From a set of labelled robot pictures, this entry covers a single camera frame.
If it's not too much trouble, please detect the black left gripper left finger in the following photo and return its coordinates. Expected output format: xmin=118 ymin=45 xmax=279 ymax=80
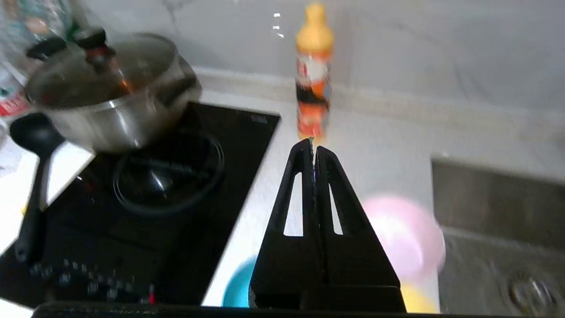
xmin=249 ymin=138 xmax=326 ymax=308

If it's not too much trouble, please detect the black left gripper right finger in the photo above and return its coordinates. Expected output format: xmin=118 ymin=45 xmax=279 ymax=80
xmin=316 ymin=145 xmax=406 ymax=312

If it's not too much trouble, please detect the blue plastic bowl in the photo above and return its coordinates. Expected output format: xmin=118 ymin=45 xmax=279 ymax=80
xmin=222 ymin=257 xmax=257 ymax=308

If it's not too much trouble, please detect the yellow-capped dish soap bottle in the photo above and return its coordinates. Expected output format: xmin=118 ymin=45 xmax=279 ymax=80
xmin=295 ymin=4 xmax=334 ymax=146

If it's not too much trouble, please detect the stainless steel sink basin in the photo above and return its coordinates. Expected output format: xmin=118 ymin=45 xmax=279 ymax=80
xmin=430 ymin=157 xmax=565 ymax=316

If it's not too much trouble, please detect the round metal sink drain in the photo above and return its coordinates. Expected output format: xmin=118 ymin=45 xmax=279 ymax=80
xmin=501 ymin=269 xmax=560 ymax=316

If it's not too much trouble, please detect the pink plastic bowl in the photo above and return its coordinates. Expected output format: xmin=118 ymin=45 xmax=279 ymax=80
xmin=362 ymin=196 xmax=446 ymax=285

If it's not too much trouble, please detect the yellow plastic bowl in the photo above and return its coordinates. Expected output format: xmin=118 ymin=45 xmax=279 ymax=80
xmin=399 ymin=283 xmax=441 ymax=314

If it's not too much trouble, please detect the black induction cooktop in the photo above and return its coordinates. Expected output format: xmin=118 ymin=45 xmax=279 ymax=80
xmin=0 ymin=102 xmax=281 ymax=308

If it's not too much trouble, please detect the stainless steel cooking pot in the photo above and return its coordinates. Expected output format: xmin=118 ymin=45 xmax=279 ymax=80
xmin=24 ymin=35 xmax=203 ymax=153

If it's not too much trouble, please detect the glass pot lid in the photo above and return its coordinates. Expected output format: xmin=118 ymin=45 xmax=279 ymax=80
xmin=26 ymin=27 xmax=178 ymax=110

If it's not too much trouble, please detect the black plastic ladle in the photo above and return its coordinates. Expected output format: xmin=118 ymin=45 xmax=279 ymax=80
xmin=10 ymin=113 xmax=66 ymax=264

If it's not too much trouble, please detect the red white packet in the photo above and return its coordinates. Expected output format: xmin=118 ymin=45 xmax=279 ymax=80
xmin=0 ymin=62 xmax=30 ymax=117

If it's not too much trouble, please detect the printed plastic package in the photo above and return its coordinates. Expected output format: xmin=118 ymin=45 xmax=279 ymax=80
xmin=0 ymin=0 xmax=84 ymax=53

